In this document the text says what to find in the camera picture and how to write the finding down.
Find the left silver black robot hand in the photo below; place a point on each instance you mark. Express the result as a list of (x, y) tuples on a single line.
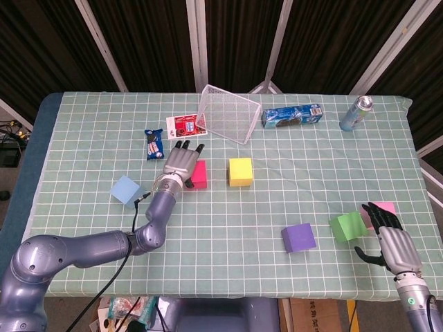
[(180, 162)]

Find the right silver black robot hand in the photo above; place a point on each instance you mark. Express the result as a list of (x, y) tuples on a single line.
[(398, 249)]

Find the crimson red foam cube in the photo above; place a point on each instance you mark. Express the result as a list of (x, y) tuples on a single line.
[(200, 174)]

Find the green foam cube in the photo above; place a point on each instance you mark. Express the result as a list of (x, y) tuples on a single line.
[(347, 226)]

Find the yellow foam cube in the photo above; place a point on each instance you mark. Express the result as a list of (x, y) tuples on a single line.
[(240, 171)]

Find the purple foam cube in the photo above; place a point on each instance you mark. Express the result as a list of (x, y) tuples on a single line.
[(299, 238)]

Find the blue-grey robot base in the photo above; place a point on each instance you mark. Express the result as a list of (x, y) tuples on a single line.
[(221, 314)]

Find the small blue cookie packet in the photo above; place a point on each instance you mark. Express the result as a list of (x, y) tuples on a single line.
[(154, 145)]

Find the red printed card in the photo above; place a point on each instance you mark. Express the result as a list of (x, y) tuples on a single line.
[(181, 126)]

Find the pink foam cube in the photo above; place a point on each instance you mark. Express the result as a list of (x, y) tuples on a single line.
[(387, 207)]

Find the light blue foam cube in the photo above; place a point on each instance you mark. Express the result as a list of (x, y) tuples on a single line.
[(124, 190)]

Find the green checked tablecloth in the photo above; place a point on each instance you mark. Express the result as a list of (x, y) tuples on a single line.
[(242, 214)]

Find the yellow upright bar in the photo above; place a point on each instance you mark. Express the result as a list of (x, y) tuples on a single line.
[(351, 316)]

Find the brown cardboard box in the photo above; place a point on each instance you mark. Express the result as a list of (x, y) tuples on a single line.
[(315, 316)]

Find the blue cookie box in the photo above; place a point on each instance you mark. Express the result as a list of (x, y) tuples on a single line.
[(292, 115)]

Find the dark pleated curtain backdrop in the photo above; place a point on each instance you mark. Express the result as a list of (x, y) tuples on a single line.
[(155, 41)]

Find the white table leg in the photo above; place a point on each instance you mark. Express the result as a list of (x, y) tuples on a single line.
[(284, 314)]

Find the tall light blue drink can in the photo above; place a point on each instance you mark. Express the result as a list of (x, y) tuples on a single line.
[(354, 115)]

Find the pile of snack bags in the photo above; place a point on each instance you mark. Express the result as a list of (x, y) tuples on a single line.
[(117, 311)]

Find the black equipment box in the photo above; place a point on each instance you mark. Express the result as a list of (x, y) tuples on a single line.
[(8, 155)]

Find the black round floor object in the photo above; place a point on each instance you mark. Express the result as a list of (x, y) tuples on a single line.
[(4, 195)]

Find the white partition frame post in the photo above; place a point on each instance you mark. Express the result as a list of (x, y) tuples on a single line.
[(432, 181), (391, 45), (100, 45), (277, 41), (14, 112), (431, 147), (197, 45)]

